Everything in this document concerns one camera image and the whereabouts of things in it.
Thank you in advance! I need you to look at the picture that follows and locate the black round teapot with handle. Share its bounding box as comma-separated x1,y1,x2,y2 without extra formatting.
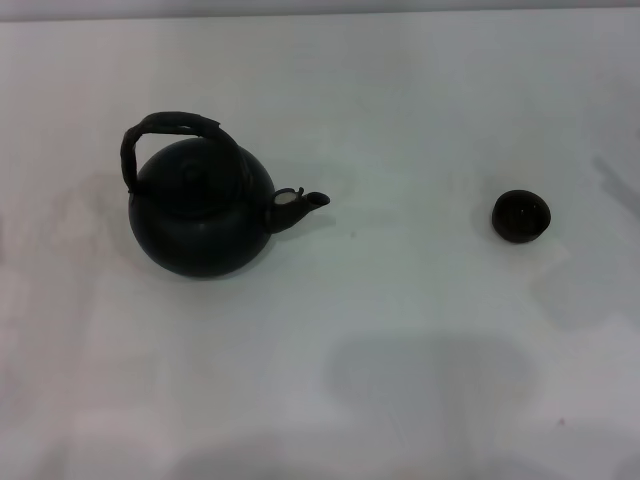
119,111,332,281

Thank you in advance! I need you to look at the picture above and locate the small dark teacup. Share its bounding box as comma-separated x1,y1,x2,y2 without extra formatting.
490,189,554,245

